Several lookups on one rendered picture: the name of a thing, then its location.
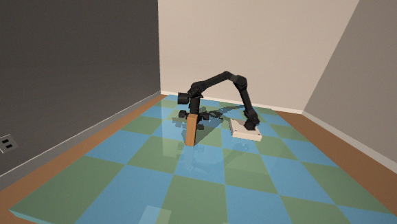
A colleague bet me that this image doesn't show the brown wooden post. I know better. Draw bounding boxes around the brown wooden post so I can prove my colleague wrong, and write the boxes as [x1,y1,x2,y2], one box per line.
[185,113,198,147]

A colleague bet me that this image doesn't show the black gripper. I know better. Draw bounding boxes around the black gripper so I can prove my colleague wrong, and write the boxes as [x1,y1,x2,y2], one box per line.
[179,105,209,124]

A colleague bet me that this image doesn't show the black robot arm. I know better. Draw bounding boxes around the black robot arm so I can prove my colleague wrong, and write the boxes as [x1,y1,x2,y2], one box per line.
[177,71,260,131]

